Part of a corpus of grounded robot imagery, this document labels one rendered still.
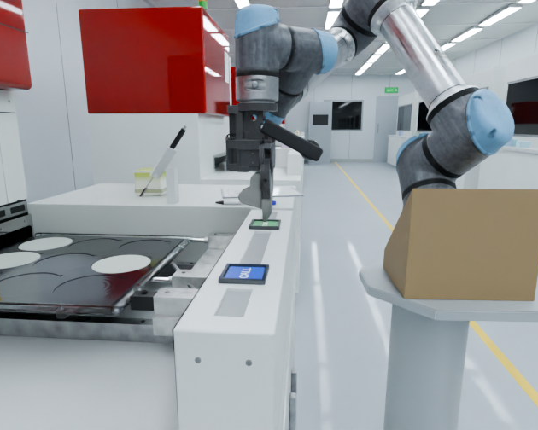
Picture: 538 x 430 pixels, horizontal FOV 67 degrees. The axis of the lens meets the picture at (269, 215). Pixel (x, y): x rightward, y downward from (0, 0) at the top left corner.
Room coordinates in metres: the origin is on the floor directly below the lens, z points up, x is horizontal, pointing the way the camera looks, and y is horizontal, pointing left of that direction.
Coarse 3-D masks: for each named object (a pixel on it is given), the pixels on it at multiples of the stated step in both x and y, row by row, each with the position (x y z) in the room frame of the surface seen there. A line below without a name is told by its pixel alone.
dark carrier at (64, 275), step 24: (24, 240) 0.85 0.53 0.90; (96, 240) 0.85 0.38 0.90; (120, 240) 0.85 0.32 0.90; (144, 240) 0.85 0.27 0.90; (168, 240) 0.85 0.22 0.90; (24, 264) 0.69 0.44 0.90; (48, 264) 0.69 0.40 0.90; (72, 264) 0.69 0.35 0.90; (0, 288) 0.58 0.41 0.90; (24, 288) 0.58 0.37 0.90; (48, 288) 0.58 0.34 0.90; (72, 288) 0.58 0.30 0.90; (96, 288) 0.58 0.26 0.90; (120, 288) 0.58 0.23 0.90
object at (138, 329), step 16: (0, 320) 0.58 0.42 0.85; (16, 320) 0.58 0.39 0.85; (32, 320) 0.57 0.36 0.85; (48, 320) 0.57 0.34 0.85; (64, 320) 0.57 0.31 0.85; (80, 320) 0.57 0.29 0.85; (96, 320) 0.57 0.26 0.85; (112, 320) 0.57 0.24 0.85; (128, 320) 0.57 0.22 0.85; (144, 320) 0.57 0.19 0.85; (32, 336) 0.57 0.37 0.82; (48, 336) 0.57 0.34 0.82; (64, 336) 0.57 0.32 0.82; (80, 336) 0.57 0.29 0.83; (96, 336) 0.57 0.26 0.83; (112, 336) 0.56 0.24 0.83; (128, 336) 0.56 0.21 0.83; (144, 336) 0.56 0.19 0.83; (160, 336) 0.56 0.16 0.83
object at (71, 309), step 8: (0, 304) 0.52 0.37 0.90; (8, 304) 0.52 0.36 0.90; (16, 304) 0.52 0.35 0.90; (24, 304) 0.52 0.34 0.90; (32, 304) 0.52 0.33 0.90; (40, 304) 0.52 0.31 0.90; (48, 304) 0.52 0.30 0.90; (56, 304) 0.52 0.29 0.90; (64, 304) 0.52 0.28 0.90; (72, 304) 0.52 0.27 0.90; (32, 312) 0.51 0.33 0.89; (40, 312) 0.51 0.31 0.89; (48, 312) 0.51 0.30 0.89; (56, 312) 0.51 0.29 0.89; (64, 312) 0.51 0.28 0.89; (72, 312) 0.51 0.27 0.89; (80, 312) 0.51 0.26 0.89; (88, 312) 0.51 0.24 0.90; (96, 312) 0.50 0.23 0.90; (104, 312) 0.50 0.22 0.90; (112, 312) 0.50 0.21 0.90
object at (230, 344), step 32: (288, 224) 0.74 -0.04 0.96; (224, 256) 0.55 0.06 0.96; (256, 256) 0.56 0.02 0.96; (288, 256) 0.63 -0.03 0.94; (224, 288) 0.43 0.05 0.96; (256, 288) 0.43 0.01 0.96; (288, 288) 0.64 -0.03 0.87; (192, 320) 0.36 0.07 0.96; (224, 320) 0.36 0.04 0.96; (256, 320) 0.36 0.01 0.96; (192, 352) 0.34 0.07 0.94; (224, 352) 0.33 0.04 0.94; (256, 352) 0.33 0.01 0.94; (192, 384) 0.34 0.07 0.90; (224, 384) 0.33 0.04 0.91; (256, 384) 0.33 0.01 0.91; (192, 416) 0.34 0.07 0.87; (224, 416) 0.33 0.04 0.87; (256, 416) 0.33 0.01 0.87
